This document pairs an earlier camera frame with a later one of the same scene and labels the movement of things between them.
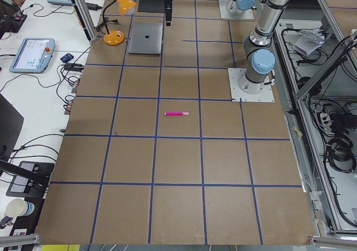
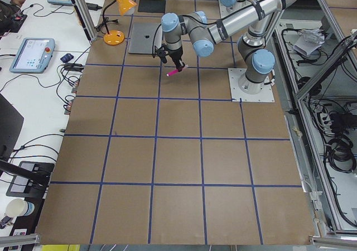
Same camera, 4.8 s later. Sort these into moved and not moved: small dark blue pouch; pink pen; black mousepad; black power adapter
Moved: pink pen
Not moved: black mousepad; small dark blue pouch; black power adapter
